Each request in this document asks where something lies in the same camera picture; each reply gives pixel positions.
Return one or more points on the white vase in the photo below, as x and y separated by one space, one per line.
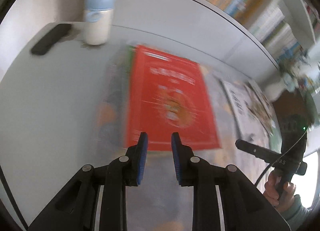
275 90

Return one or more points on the person's right forearm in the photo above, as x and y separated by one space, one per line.
295 211

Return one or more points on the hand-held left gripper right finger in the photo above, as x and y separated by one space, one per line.
176 161

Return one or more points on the white book with yellow figure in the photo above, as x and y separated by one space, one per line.
260 106

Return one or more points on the row of shelved books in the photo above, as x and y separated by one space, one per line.
250 0

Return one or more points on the brown wooden cabinet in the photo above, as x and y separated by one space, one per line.
290 106

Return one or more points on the white bottle with blue lid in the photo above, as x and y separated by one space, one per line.
97 28

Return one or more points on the black remote control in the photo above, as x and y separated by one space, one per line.
50 39

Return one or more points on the red book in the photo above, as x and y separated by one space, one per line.
170 83

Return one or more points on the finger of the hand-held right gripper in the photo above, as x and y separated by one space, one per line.
255 151

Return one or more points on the fan-patterned tablecloth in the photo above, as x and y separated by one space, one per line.
225 171

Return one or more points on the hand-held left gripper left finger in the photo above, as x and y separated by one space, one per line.
142 158

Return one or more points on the person's right hand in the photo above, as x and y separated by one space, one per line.
271 188

